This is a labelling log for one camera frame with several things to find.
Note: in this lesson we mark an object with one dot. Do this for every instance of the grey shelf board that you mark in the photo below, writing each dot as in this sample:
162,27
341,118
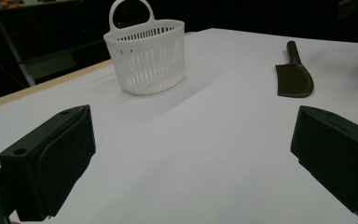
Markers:
51,65

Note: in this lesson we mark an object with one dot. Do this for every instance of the white plastic slotted basket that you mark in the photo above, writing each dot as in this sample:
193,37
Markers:
149,65

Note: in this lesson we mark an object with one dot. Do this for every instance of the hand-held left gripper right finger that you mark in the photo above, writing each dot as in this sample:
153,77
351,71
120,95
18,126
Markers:
338,149

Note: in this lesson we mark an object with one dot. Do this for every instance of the grey metal stand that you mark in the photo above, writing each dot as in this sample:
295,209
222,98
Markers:
17,56

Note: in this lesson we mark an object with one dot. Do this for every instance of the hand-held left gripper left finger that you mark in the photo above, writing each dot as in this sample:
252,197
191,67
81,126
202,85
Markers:
52,161

